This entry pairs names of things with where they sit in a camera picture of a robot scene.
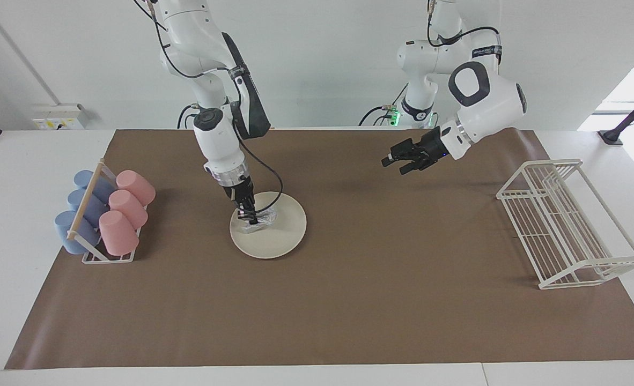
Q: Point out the blue plastic cup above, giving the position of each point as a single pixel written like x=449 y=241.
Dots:
x=78 y=199
x=67 y=230
x=83 y=179

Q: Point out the brown table mat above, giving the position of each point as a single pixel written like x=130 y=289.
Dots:
x=349 y=311

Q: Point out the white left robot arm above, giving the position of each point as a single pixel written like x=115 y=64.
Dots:
x=488 y=102

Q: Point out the pink plastic cup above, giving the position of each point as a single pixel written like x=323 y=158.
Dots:
x=135 y=186
x=128 y=208
x=118 y=233

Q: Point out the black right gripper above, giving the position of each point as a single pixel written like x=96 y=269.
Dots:
x=240 y=193

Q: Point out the clear plastic bag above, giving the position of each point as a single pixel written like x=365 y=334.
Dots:
x=266 y=219

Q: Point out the black angled stand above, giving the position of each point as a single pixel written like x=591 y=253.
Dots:
x=625 y=120

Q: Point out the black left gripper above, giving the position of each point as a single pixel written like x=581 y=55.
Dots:
x=427 y=150

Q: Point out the white cup holder rack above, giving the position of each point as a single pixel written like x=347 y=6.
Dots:
x=87 y=201

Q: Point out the white wall outlet box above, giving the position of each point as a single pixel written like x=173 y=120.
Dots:
x=59 y=115

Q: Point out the cream round plate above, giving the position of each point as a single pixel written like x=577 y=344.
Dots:
x=279 y=236

